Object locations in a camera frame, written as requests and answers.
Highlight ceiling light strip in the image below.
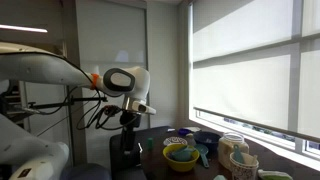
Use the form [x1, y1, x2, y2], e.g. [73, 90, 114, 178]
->
[0, 24, 49, 34]

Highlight yellow-green bowl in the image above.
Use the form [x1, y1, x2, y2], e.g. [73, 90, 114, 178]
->
[162, 143, 201, 173]

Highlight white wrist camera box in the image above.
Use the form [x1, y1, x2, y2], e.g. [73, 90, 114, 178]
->
[131, 100, 157, 116]

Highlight green and white sponge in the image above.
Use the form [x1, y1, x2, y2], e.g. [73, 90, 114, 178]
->
[257, 169, 294, 180]

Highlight dark blue bowl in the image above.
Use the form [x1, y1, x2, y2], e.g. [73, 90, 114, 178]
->
[192, 130, 222, 152]

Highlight teal measuring scoop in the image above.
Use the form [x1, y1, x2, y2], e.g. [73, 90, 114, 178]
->
[194, 143, 211, 169]

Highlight teal cup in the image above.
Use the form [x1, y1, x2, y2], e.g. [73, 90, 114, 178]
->
[170, 145, 197, 163]

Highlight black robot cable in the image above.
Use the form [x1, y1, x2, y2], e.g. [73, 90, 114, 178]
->
[34, 54, 139, 132]

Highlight small purple bowl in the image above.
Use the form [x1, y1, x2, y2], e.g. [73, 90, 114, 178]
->
[177, 128, 192, 137]

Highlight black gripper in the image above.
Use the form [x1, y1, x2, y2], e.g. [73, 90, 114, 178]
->
[119, 111, 141, 156]

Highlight clear glass jar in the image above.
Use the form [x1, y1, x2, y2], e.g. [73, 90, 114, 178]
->
[217, 131, 250, 171]

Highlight white roller blind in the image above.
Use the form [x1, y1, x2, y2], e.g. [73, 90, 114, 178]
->
[188, 0, 320, 144]

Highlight teal spoon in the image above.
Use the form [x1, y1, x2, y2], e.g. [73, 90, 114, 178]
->
[232, 143, 245, 165]

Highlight black camera stand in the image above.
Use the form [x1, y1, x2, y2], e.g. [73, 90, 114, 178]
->
[27, 95, 109, 111]

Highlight patterned paper cup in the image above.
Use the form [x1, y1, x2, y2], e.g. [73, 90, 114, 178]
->
[229, 152, 260, 180]

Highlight white patterned plate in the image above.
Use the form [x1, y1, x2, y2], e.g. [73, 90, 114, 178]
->
[162, 136, 189, 148]

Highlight black chair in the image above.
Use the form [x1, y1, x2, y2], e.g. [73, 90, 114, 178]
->
[109, 125, 172, 180]

